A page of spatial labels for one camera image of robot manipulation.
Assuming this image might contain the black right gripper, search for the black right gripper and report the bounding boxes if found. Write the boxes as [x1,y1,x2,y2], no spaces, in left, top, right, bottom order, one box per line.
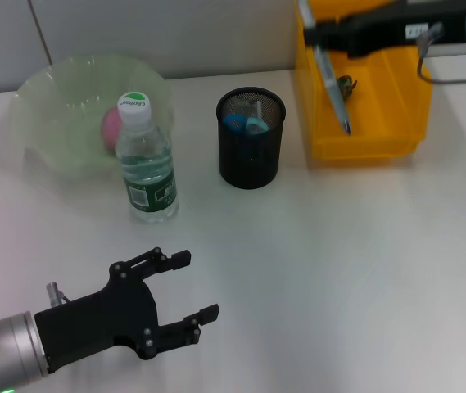
[303,0,466,59]

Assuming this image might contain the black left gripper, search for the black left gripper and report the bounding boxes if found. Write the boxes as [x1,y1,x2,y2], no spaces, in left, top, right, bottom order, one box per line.
[34,246,221,374]

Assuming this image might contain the silver ballpoint pen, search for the silver ballpoint pen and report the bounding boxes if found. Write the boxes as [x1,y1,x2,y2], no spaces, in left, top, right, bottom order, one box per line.
[297,0,352,136]

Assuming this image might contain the clear bottle green label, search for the clear bottle green label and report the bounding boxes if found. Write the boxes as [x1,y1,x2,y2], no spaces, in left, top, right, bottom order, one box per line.
[115,90,179,224]

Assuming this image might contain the blue teal scissors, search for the blue teal scissors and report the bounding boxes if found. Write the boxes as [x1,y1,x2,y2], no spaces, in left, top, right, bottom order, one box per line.
[222,113,269,137]

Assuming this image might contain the pink peach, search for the pink peach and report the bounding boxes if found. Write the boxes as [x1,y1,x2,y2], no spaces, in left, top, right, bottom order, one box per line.
[101,106,122,155]

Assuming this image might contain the black mesh pen holder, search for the black mesh pen holder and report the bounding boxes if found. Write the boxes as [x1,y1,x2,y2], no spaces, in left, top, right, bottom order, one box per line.
[215,86,287,190]

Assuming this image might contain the pale green glass fruit bowl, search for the pale green glass fruit bowl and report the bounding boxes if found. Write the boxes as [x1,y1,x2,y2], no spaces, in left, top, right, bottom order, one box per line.
[11,55,175,181]

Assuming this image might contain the yellow plastic bin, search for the yellow plastic bin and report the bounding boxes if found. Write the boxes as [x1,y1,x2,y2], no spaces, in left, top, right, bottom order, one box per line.
[296,0,434,161]

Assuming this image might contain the left gripper silver plug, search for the left gripper silver plug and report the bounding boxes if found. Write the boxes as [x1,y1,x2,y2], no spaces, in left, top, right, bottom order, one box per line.
[46,282,69,307]

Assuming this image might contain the right gripper cable silver plug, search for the right gripper cable silver plug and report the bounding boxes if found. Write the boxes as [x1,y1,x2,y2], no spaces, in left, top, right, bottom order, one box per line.
[415,22,466,87]

